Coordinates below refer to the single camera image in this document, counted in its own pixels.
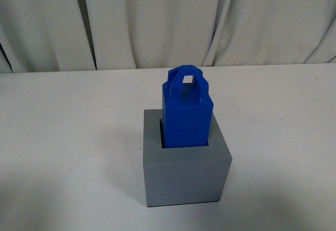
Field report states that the white curtain backdrop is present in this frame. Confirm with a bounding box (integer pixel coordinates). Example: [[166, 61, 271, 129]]
[[1, 0, 335, 73]]

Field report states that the blue handled block part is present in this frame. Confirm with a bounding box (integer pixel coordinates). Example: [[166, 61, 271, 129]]
[[162, 65, 214, 148]]

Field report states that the gray cube base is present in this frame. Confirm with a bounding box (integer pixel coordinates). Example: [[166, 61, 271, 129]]
[[143, 109, 232, 207]]

